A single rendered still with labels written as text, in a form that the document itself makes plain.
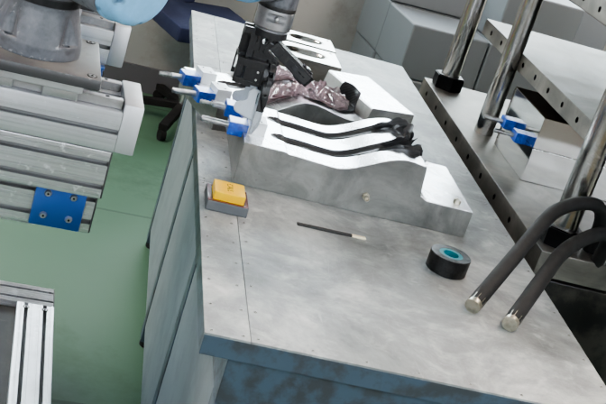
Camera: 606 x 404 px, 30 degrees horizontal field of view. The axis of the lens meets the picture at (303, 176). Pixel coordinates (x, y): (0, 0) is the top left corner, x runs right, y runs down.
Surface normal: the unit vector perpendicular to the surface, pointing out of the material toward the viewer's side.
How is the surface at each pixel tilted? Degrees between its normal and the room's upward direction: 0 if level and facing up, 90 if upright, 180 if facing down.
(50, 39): 72
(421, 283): 0
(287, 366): 90
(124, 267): 0
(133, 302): 0
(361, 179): 90
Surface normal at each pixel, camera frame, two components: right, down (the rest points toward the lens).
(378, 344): 0.29, -0.90
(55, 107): 0.18, 0.40
